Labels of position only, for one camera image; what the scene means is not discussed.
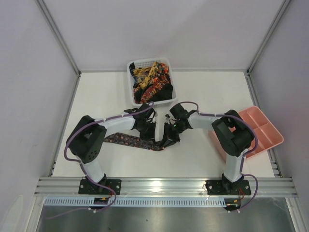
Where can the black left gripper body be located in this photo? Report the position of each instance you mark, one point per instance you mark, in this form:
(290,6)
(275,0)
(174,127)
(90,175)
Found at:
(149,130)

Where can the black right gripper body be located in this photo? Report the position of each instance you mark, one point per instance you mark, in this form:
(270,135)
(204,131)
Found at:
(170,135)

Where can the dark floral paisley tie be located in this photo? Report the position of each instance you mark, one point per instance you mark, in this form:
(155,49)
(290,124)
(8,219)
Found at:
(133,141)

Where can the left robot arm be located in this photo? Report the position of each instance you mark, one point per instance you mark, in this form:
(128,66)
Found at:
(85,142)

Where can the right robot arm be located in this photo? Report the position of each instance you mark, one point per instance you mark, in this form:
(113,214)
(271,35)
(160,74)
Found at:
(236,137)

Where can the black tie in basket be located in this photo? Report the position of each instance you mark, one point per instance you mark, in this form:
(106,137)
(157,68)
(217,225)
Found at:
(165,93)

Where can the red multicolour patterned tie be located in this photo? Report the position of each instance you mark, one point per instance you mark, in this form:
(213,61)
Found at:
(158,79)

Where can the yellow patterned tie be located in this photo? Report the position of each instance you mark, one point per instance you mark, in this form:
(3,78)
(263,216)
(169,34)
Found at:
(142,76)

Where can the white perforated plastic basket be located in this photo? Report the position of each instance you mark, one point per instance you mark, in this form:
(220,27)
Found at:
(135,93)

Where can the pink divided organiser tray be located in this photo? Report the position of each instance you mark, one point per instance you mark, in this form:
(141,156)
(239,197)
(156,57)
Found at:
(267,134)

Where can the white slotted cable duct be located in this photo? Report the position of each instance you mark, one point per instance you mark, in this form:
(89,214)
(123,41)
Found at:
(135,201)

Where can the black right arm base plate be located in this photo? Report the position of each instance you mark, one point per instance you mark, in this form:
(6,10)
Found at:
(221,187)

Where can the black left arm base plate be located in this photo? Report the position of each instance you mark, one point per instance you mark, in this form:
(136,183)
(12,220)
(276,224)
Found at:
(101,187)

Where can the aluminium front rail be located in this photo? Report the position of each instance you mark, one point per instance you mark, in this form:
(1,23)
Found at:
(161,187)

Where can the left aluminium frame post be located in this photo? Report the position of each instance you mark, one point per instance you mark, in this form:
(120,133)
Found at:
(58,36)

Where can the aluminium frame post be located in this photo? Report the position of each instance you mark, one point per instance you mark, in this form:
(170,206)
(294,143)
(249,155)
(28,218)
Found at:
(270,32)
(58,36)

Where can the right aluminium frame post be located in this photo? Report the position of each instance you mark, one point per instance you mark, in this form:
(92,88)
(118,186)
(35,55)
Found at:
(270,32)

